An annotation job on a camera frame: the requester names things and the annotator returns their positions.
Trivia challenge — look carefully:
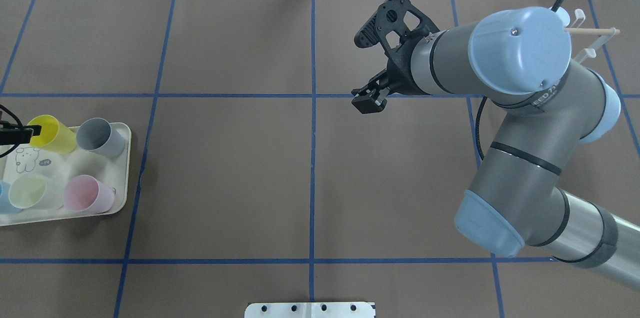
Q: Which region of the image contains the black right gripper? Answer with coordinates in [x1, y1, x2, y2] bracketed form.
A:
[350, 0, 439, 115]

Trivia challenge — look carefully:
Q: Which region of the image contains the yellow plastic cup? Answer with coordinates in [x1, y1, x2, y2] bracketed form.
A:
[27, 114, 77, 155]

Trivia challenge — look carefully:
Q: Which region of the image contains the grey plastic cup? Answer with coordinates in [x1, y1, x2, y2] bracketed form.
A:
[75, 117, 126, 158]

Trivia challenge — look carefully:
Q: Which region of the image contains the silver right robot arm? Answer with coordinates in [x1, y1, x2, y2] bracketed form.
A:
[352, 0, 639, 290]

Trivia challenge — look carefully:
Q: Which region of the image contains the cream white plastic cup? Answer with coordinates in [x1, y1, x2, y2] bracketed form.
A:
[8, 173, 64, 210]

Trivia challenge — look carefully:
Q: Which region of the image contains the light blue plastic cup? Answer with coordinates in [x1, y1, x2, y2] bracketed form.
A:
[0, 180, 23, 216]

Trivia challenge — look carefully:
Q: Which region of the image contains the pink plastic cup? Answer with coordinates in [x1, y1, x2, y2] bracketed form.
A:
[62, 174, 115, 214]

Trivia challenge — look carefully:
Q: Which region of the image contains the cream plastic tray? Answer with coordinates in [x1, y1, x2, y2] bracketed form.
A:
[0, 122, 132, 227]

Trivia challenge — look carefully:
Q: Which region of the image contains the white wire cup rack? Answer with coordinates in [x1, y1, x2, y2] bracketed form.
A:
[564, 8, 621, 64]

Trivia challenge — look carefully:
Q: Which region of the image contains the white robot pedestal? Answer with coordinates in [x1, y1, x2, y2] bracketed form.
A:
[244, 301, 377, 318]

